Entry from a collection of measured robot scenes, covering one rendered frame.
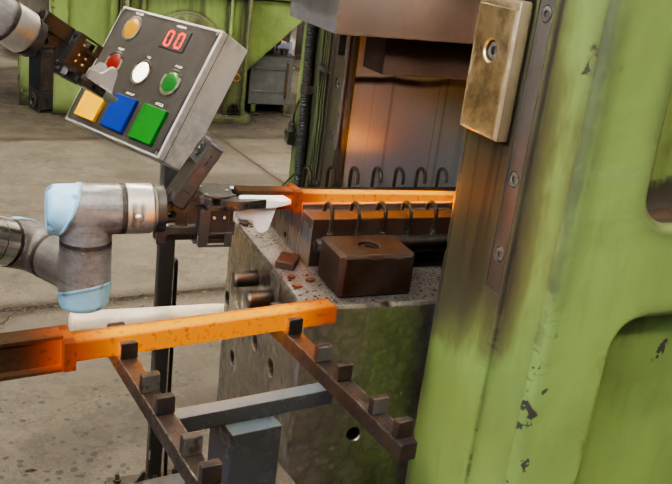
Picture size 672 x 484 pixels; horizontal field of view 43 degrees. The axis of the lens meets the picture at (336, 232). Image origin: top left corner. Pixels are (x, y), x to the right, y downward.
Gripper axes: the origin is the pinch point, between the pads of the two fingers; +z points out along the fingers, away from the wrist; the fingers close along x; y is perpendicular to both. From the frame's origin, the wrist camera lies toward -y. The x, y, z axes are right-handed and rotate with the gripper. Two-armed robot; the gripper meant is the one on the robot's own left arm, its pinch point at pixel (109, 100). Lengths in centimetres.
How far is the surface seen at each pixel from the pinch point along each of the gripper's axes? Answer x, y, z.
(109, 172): 258, -19, 199
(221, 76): -5.6, 15.3, 15.6
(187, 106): -6.1, 6.6, 11.6
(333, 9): -50, 25, -10
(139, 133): 0.8, -2.4, 10.3
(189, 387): 46, -61, 109
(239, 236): -35.2, -10.2, 11.7
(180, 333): -67, -23, -21
